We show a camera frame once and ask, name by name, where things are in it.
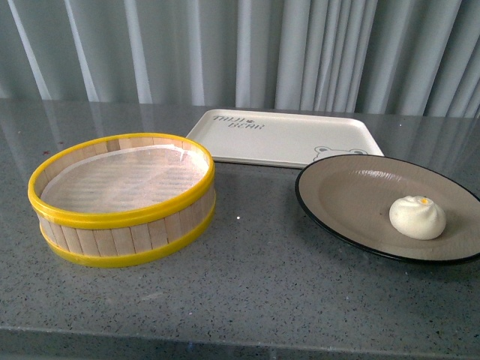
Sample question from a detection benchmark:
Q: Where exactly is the tan plate with black rim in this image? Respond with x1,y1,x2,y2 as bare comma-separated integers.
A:
295,154,479,264

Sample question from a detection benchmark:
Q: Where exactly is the white steamed bun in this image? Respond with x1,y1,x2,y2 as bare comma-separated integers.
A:
388,196,446,240

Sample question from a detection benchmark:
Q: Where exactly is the cream bear-print tray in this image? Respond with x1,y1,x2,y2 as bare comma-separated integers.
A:
187,109,383,169

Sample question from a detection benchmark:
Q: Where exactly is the white steamer liner cloth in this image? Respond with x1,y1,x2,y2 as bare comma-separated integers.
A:
40,145,209,213

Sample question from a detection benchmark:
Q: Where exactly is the yellow-rimmed bamboo steamer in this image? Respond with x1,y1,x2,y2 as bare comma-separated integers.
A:
28,133,216,268

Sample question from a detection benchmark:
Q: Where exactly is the grey pleated curtain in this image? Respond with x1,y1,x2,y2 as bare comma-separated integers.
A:
1,1,479,118

